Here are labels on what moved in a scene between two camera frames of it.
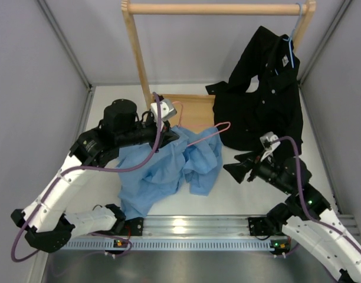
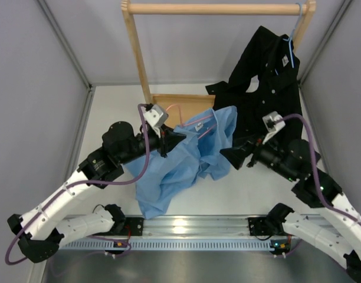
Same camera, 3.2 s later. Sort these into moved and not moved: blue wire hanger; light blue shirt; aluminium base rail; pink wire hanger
Moved: light blue shirt; pink wire hanger
Not moved: aluminium base rail; blue wire hanger
